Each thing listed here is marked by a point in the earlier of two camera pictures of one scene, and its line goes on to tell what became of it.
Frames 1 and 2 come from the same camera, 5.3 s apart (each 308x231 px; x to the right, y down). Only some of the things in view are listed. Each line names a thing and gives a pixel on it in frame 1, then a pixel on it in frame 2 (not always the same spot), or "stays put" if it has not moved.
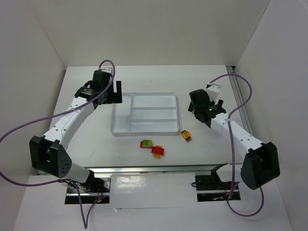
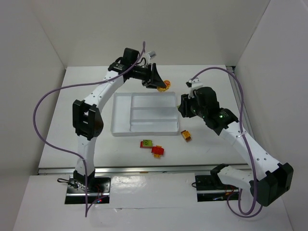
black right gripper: (207, 116) stays put
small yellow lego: (186, 134) stays put
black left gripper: (114, 95) to (151, 75)
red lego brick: (142, 145) stays put
